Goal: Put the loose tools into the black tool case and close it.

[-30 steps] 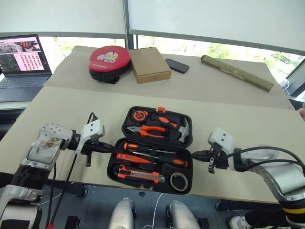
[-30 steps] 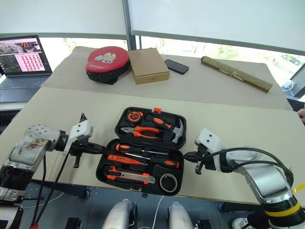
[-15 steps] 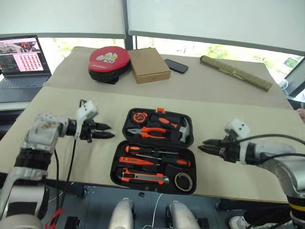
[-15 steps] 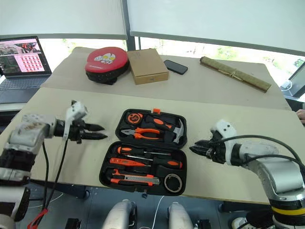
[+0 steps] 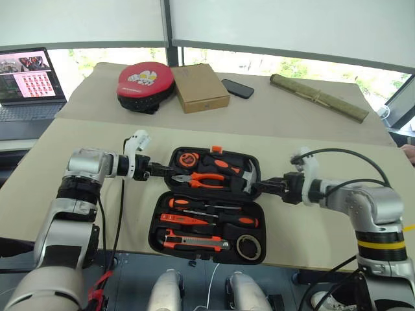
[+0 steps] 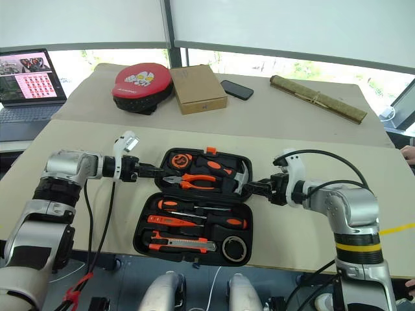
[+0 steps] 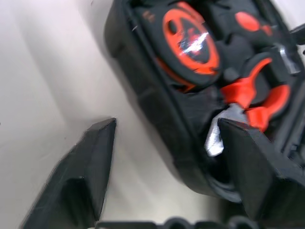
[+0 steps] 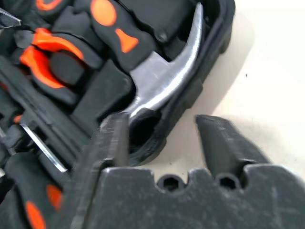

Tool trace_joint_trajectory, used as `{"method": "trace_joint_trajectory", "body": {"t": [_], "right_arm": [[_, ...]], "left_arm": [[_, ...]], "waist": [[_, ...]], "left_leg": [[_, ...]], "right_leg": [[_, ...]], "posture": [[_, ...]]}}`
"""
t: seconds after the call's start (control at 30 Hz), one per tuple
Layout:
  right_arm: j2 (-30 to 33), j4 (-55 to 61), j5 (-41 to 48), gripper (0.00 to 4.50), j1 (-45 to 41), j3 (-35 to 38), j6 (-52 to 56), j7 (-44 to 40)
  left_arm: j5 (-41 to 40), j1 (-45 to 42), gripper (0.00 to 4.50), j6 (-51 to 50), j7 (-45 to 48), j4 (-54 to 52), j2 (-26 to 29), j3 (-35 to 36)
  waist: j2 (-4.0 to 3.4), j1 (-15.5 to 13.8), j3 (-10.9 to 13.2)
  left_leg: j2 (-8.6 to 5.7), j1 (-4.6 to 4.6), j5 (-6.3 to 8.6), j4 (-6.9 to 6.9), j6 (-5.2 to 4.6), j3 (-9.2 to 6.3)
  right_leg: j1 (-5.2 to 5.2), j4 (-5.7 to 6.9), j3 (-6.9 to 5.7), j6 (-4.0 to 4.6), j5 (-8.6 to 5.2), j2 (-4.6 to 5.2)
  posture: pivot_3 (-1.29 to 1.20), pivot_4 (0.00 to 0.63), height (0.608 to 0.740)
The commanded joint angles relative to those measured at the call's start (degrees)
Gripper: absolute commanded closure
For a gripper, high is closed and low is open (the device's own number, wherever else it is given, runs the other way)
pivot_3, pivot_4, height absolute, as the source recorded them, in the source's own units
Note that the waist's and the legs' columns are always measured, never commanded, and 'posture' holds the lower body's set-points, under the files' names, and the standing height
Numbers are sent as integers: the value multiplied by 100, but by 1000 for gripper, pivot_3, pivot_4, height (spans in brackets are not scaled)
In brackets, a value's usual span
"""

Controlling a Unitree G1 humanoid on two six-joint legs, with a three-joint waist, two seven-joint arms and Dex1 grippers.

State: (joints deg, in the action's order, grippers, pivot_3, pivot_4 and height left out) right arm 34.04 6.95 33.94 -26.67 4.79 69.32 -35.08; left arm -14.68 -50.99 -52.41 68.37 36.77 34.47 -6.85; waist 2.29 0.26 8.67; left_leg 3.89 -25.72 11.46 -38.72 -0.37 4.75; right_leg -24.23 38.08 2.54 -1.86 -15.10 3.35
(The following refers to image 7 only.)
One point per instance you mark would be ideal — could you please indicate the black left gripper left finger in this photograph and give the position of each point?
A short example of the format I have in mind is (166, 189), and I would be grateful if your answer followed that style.
(83, 171)

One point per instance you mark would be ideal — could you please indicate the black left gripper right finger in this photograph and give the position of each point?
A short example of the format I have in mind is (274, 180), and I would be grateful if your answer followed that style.
(259, 176)

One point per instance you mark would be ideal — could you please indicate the black tool case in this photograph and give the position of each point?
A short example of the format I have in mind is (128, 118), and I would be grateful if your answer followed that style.
(155, 100)

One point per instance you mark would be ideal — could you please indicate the orange black tape measure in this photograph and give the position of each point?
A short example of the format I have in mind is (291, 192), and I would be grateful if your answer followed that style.
(190, 31)

